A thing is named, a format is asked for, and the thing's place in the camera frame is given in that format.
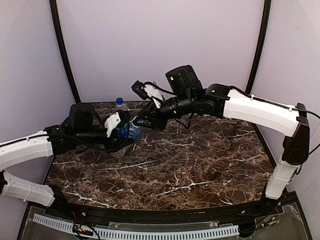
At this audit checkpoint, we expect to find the black corner post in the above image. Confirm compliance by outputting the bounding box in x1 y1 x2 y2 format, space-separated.
49 0 81 104
245 0 272 94

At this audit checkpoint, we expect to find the blue label Pocari Sweat bottle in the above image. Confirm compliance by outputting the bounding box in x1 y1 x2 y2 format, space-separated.
111 120 141 158

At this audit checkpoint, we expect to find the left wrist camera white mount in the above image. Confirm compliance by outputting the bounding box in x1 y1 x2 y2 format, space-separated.
103 110 126 138

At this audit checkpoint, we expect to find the black curved front rail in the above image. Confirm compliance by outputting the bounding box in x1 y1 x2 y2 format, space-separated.
45 189 288 227

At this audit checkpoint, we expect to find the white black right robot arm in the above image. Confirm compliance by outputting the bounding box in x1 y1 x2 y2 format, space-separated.
131 65 310 200

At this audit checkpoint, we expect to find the Pepsi bottle with blue cap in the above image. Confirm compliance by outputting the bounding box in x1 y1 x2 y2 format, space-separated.
114 97 130 119

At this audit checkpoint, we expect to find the black left corner post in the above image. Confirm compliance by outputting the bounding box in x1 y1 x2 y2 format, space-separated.
49 0 81 104

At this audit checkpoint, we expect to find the black right corner post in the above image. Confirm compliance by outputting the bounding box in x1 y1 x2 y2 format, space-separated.
245 0 272 94

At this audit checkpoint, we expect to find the white slotted cable duct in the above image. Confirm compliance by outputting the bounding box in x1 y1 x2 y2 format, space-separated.
32 213 240 240

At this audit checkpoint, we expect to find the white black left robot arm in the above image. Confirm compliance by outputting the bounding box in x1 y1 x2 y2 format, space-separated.
0 103 132 207

